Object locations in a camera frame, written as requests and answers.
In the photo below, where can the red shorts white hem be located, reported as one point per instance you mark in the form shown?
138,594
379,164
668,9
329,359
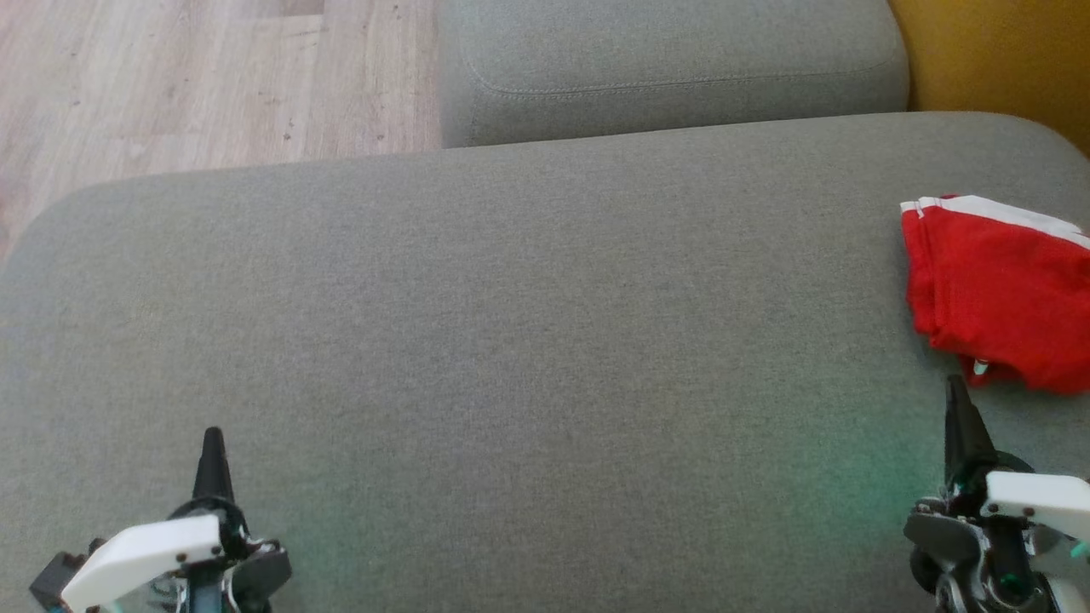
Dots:
996,281

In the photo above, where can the large grey sofa seat cushion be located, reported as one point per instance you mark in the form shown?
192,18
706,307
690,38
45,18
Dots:
553,366

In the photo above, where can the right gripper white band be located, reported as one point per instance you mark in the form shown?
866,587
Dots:
1035,494

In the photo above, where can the yellow sofa backrest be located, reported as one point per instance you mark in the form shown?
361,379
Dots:
1005,60

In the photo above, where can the grey sofa back cushion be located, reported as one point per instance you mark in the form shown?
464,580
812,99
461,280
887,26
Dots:
664,60

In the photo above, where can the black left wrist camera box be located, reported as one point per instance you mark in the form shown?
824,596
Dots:
55,575

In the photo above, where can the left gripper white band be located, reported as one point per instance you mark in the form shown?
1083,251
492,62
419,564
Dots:
145,558

